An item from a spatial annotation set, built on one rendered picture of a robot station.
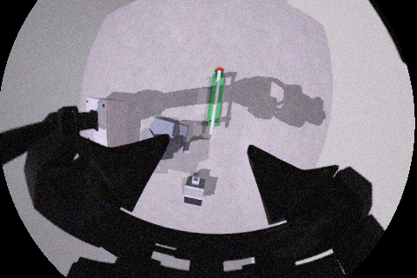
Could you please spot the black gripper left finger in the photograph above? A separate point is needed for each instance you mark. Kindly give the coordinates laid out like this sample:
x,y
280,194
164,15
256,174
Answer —
x,y
126,168

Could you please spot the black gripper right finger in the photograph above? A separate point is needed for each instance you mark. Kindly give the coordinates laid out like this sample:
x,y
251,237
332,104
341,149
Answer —
x,y
282,185

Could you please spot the grey pin with red cap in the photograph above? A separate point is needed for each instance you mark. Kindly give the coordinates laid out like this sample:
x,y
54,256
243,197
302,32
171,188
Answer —
x,y
217,88

